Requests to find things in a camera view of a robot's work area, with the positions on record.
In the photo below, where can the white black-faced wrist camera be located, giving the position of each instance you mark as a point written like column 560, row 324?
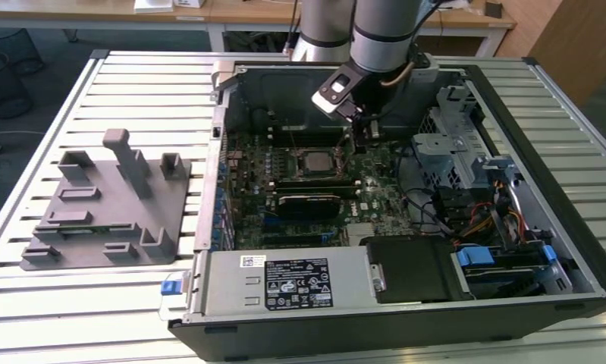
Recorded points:
column 335, row 93

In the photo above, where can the green RAM stick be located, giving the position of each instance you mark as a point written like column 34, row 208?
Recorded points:
column 112, row 229

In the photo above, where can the black open PC case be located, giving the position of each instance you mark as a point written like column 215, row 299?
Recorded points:
column 332, row 337

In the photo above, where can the grey plastic parts rack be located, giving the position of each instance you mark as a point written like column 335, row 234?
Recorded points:
column 109, row 212

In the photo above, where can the blue disk carrier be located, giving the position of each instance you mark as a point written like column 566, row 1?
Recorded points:
column 474, row 258

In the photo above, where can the small grey box wrist camera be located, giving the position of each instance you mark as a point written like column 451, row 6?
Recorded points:
column 425, row 70

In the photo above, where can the silver chipset heatsink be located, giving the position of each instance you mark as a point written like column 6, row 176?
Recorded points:
column 360, row 232

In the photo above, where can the CPU socket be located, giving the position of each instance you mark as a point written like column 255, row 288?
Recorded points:
column 297, row 163

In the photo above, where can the wooden cabinet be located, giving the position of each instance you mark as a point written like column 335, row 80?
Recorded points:
column 575, row 38

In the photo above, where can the small white box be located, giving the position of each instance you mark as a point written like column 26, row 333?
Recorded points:
column 188, row 3

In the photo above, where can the silver metal drive cage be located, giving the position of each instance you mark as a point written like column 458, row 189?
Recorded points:
column 443, row 151

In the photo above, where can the small black desk object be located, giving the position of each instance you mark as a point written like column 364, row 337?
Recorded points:
column 494, row 9

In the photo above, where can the green motherboard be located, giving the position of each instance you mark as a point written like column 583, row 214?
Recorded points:
column 383, row 212

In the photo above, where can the black drive box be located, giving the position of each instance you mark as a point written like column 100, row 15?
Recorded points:
column 413, row 269

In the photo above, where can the small blue clip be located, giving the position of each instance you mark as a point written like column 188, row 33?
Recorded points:
column 548, row 253

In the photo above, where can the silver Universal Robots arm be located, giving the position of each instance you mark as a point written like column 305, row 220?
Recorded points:
column 377, row 45

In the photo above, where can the silver square CPU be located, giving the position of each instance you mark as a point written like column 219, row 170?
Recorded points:
column 317, row 161

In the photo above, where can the silver power supply with label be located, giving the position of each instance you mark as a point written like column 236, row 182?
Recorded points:
column 231, row 280

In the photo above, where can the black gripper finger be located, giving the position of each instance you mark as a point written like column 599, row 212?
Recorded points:
column 360, row 134
column 375, row 132

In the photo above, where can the black graphics card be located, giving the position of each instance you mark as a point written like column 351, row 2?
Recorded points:
column 307, row 208

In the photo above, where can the blue case latch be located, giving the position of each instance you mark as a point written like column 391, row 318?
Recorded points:
column 170, row 287

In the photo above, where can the thin metal locking lever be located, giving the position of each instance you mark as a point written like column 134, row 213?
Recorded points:
column 293, row 139

